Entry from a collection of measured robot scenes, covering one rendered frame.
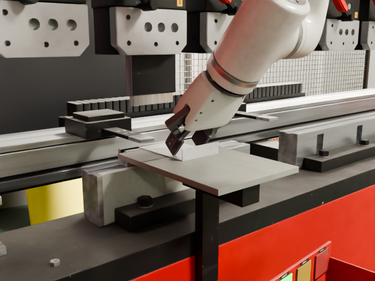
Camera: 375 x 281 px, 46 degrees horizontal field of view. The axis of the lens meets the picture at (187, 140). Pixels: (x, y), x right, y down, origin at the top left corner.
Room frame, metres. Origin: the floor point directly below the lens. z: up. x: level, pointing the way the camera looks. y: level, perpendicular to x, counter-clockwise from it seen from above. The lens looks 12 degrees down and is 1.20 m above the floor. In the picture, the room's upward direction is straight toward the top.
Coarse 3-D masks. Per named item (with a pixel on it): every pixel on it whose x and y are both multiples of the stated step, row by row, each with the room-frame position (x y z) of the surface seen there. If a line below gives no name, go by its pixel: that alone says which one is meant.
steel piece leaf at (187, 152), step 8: (184, 144) 0.84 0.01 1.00; (208, 144) 0.76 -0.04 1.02; (216, 144) 0.78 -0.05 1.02; (160, 152) 0.78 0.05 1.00; (168, 152) 0.78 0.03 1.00; (184, 152) 0.73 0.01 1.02; (192, 152) 0.74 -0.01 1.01; (200, 152) 0.75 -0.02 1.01; (208, 152) 0.76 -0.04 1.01; (216, 152) 0.78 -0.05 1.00; (184, 160) 0.73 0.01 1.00
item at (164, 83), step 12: (132, 60) 0.81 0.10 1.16; (144, 60) 0.83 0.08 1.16; (156, 60) 0.85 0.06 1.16; (168, 60) 0.86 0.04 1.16; (132, 72) 0.81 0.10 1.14; (144, 72) 0.83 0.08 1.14; (156, 72) 0.85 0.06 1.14; (168, 72) 0.86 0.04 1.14; (132, 84) 0.81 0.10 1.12; (144, 84) 0.83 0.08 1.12; (156, 84) 0.85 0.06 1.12; (168, 84) 0.86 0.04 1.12; (132, 96) 0.82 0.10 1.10; (144, 96) 0.84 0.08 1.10; (156, 96) 0.86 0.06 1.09; (168, 96) 0.88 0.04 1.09
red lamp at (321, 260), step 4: (328, 248) 0.74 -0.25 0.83; (324, 252) 0.73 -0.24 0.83; (316, 256) 0.71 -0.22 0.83; (320, 256) 0.72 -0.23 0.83; (324, 256) 0.73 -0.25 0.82; (316, 260) 0.71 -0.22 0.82; (320, 260) 0.72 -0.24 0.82; (324, 260) 0.74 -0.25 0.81; (316, 264) 0.71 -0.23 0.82; (320, 264) 0.72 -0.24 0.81; (324, 264) 0.74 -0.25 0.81; (316, 268) 0.71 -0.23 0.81; (320, 268) 0.73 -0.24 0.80; (324, 268) 0.74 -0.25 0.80; (316, 272) 0.72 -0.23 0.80; (320, 272) 0.73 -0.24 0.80; (324, 272) 0.74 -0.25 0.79; (316, 276) 0.72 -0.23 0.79
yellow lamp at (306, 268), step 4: (304, 264) 0.68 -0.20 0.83; (308, 264) 0.69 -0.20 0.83; (300, 268) 0.67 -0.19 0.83; (304, 268) 0.68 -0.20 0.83; (308, 268) 0.69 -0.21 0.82; (300, 272) 0.67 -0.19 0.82; (304, 272) 0.68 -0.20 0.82; (308, 272) 0.69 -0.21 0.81; (300, 276) 0.67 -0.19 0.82; (304, 276) 0.68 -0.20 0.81; (308, 276) 0.69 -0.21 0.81; (300, 280) 0.67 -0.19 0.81; (304, 280) 0.68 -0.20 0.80; (308, 280) 0.69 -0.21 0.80
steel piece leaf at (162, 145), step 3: (153, 144) 0.84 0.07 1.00; (156, 144) 0.84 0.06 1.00; (159, 144) 0.84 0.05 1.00; (162, 144) 0.84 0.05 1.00; (165, 144) 0.84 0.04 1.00; (141, 147) 0.82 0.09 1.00; (144, 147) 0.82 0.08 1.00; (147, 147) 0.82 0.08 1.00; (150, 147) 0.82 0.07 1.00; (153, 147) 0.82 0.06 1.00; (156, 147) 0.82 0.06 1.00; (159, 147) 0.82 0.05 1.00; (162, 147) 0.82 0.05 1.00; (147, 150) 0.80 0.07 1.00
